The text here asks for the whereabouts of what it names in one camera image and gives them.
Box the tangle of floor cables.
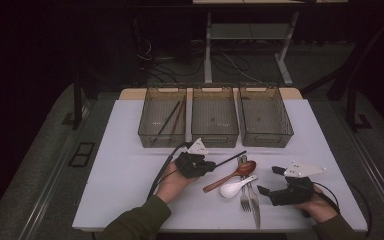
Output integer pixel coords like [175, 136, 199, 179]
[136, 36, 268, 85]

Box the left hand-held gripper cable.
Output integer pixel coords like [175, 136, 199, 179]
[145, 141, 195, 201]

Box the brown wooden chopstick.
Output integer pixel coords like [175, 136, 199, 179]
[172, 95, 187, 134]
[170, 95, 186, 134]

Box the metal fork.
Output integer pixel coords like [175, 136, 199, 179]
[237, 155, 252, 213]

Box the person's left hand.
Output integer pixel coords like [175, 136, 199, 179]
[155, 161, 200, 205]

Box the white ceramic spoon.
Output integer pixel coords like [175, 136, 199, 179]
[219, 174, 258, 200]

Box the metal knife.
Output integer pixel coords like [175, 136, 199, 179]
[241, 155, 262, 230]

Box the clear grey plastic bin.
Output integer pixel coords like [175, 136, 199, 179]
[191, 87, 240, 149]
[137, 87, 188, 149]
[238, 86, 295, 149]

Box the right hand-held gripper cable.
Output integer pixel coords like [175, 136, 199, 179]
[313, 181, 373, 238]

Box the black floor socket frame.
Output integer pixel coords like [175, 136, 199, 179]
[67, 141, 96, 168]

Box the black metal stand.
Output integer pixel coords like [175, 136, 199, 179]
[345, 83, 374, 132]
[61, 71, 92, 131]

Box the brown wooden spoon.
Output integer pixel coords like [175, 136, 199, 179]
[202, 160, 258, 194]

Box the hand-held gripper cable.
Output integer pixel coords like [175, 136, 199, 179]
[145, 141, 195, 201]
[313, 181, 373, 238]

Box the black slanted metal beam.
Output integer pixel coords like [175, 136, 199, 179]
[301, 14, 384, 102]

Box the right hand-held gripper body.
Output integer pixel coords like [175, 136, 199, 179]
[268, 161, 328, 207]

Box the metal floor rail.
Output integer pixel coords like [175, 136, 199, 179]
[16, 106, 94, 240]
[338, 106, 384, 231]

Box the white metal desk frame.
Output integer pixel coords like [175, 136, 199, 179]
[192, 0, 349, 86]

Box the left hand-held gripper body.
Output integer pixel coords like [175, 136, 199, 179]
[174, 137, 211, 179]

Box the person's right hand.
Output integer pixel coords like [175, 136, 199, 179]
[293, 184, 340, 224]

